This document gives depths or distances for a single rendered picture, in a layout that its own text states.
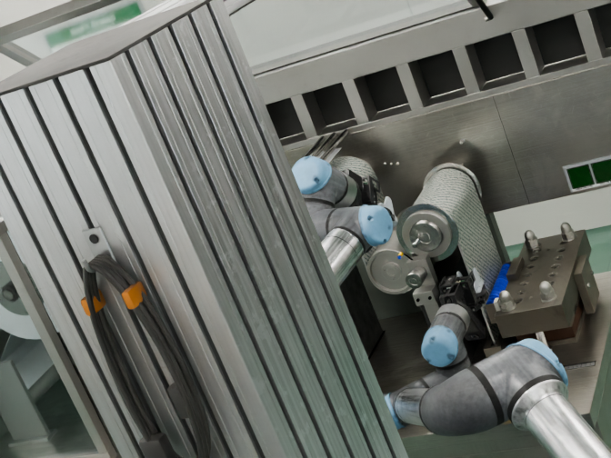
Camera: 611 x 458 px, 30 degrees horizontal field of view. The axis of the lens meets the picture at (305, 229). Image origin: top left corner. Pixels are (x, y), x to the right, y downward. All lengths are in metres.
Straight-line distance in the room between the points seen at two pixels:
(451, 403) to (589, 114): 1.01
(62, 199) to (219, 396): 0.29
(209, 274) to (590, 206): 4.30
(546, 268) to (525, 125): 0.35
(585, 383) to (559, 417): 0.55
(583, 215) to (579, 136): 2.68
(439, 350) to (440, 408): 0.35
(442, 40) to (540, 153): 0.37
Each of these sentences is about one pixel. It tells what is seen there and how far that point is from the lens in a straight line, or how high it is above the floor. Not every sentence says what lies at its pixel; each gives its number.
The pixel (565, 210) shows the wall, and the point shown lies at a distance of 5.51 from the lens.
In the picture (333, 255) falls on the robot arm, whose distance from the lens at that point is 2.04.
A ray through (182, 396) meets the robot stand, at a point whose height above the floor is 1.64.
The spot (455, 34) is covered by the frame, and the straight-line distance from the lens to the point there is 2.82.
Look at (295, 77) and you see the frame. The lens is 2.98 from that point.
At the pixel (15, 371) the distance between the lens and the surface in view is 3.10.
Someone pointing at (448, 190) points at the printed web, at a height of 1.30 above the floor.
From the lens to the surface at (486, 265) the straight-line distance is 2.81.
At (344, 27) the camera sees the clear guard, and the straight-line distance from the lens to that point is 2.87.
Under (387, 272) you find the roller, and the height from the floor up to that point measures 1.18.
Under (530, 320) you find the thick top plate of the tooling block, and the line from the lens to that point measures 2.66.
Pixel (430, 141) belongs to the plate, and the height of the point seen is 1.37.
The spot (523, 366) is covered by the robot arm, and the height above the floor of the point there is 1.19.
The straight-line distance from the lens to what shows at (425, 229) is 2.63.
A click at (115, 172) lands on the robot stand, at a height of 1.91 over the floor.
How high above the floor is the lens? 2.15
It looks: 17 degrees down
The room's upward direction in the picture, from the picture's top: 22 degrees counter-clockwise
